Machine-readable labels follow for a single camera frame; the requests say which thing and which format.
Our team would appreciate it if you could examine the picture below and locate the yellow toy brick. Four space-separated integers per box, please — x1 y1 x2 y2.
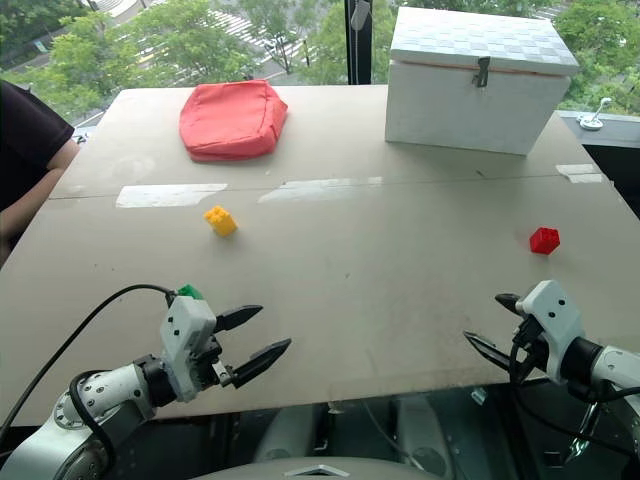
202 204 239 238

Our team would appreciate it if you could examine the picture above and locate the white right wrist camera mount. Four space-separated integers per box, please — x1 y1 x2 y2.
514 279 587 385

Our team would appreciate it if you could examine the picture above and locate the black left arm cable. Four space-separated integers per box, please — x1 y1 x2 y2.
0 284 177 446

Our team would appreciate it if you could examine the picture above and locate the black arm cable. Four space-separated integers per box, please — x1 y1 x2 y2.
508 344 640 459
0 284 177 446

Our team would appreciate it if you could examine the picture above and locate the red toy brick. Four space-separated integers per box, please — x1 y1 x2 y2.
529 226 562 257

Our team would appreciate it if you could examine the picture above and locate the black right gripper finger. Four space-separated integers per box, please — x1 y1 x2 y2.
494 292 524 316
462 329 515 375

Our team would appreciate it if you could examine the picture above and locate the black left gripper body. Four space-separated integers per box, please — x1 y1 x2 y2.
192 333 236 392

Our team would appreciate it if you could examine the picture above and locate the white window handle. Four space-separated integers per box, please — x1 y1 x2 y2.
576 96 613 132

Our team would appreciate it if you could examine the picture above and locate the person torso in dark shirt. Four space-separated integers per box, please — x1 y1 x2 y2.
0 79 77 214

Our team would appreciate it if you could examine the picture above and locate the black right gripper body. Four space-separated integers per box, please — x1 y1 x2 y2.
510 315 550 385

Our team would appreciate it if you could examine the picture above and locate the grey rounded shape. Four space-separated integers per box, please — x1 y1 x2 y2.
393 393 454 477
253 403 327 464

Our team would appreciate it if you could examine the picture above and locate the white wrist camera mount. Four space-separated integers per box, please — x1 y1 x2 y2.
159 295 218 404
514 279 587 385

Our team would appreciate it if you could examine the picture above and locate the metal box latch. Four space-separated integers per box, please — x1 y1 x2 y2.
471 55 493 89

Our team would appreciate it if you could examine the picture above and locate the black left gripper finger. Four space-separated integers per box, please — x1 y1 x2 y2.
214 304 265 333
230 337 293 390

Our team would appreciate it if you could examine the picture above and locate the grey robot torso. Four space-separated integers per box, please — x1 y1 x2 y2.
192 456 437 480

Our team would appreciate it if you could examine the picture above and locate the black window frame post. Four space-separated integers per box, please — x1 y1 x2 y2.
344 0 374 87

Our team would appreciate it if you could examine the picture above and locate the clear tape strip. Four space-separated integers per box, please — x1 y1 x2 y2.
115 182 229 209
555 162 604 185

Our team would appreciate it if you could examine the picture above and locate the white wooden chest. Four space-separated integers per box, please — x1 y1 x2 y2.
384 5 581 158

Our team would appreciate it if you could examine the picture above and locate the green toy brick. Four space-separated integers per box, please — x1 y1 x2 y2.
176 283 207 303

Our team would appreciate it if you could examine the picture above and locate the grey hanging cord pull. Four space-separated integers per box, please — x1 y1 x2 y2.
349 0 372 30

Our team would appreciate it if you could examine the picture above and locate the red fabric cushion bag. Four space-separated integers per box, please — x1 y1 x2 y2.
178 78 290 163

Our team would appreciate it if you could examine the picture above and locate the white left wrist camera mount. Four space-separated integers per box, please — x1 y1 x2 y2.
159 295 218 404

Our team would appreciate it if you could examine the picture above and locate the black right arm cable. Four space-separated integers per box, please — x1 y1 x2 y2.
508 344 640 459

